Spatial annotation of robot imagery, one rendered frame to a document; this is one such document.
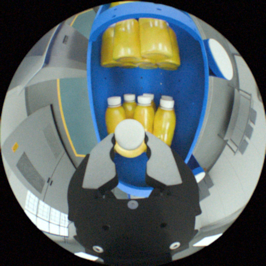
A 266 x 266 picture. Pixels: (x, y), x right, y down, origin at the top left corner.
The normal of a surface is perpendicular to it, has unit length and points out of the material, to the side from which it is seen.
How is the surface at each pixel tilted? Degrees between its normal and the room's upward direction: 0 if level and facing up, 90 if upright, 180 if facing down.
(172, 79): 53
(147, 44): 44
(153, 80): 21
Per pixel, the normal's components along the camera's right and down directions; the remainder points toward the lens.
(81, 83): 0.06, 0.52
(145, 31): -0.65, 0.40
